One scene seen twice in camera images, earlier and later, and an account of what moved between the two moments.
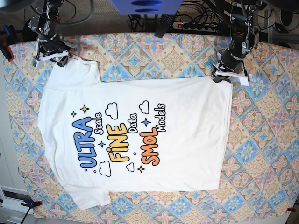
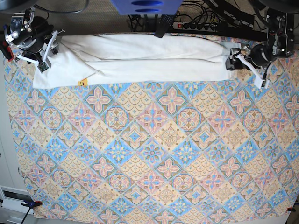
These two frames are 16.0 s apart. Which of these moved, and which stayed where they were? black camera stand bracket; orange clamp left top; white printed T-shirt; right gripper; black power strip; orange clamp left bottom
Moved: white printed T-shirt; right gripper
Stayed: orange clamp left top; orange clamp left bottom; black power strip; black camera stand bracket
